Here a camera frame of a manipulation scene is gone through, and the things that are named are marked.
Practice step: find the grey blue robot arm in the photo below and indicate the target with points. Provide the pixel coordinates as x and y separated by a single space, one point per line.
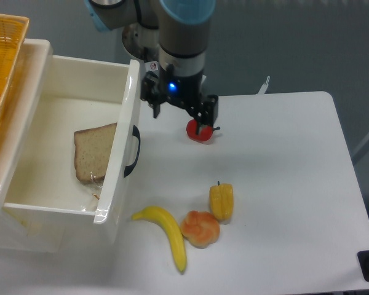
177 32

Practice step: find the yellow woven basket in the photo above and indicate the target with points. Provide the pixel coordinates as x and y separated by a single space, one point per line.
13 30

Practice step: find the brown bread slice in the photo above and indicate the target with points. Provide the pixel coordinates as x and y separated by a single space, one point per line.
92 152

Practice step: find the yellow toy bell pepper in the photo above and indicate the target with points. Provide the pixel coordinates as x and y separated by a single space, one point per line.
221 201

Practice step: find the white drawer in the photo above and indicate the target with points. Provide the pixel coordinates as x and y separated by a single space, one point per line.
78 94

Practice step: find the white drawer cabinet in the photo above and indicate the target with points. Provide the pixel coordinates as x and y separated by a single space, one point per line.
19 231

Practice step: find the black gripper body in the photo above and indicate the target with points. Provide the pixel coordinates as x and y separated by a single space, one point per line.
183 92

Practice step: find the orange swirl bread roll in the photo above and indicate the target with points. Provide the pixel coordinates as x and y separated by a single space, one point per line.
200 228

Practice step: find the red toy bell pepper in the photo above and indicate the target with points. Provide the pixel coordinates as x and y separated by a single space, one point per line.
205 133

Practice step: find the yellow toy banana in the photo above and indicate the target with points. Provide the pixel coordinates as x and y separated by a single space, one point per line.
168 224

